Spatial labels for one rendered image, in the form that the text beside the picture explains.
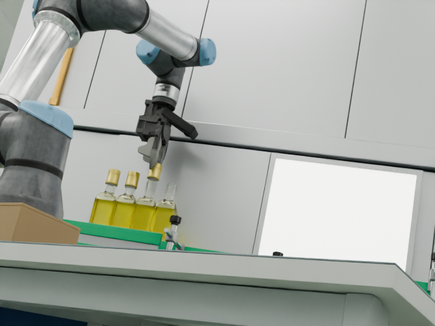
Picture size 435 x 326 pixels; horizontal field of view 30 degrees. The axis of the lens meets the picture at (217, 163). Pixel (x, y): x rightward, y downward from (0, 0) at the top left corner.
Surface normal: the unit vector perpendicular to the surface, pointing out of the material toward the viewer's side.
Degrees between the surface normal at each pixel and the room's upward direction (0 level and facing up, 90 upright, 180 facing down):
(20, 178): 74
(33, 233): 90
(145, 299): 90
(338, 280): 90
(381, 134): 90
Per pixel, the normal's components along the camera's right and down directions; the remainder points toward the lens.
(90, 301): -0.48, -0.39
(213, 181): -0.17, -0.37
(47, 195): 0.71, -0.40
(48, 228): 0.86, -0.01
